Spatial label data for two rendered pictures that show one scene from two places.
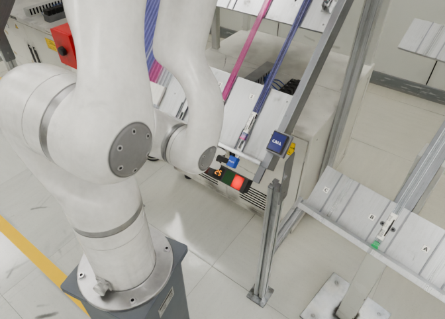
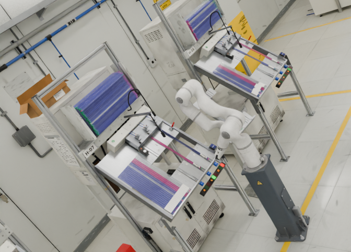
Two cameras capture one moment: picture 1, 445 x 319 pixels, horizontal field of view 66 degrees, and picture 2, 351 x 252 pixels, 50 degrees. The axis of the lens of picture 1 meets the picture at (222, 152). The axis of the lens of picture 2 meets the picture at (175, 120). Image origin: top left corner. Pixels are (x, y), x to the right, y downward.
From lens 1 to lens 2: 2.70 m
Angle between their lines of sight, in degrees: 64
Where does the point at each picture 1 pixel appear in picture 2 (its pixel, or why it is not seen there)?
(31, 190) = not seen: outside the picture
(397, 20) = not seen: hidden behind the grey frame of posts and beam
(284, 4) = (164, 139)
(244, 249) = (234, 225)
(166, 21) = (206, 119)
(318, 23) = (175, 133)
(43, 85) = (230, 118)
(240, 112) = (198, 159)
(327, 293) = (250, 193)
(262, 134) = (207, 153)
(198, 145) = not seen: hidden behind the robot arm
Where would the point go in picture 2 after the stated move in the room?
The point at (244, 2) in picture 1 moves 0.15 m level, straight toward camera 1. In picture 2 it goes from (158, 151) to (174, 144)
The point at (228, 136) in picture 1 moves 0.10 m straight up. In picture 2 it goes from (206, 164) to (200, 155)
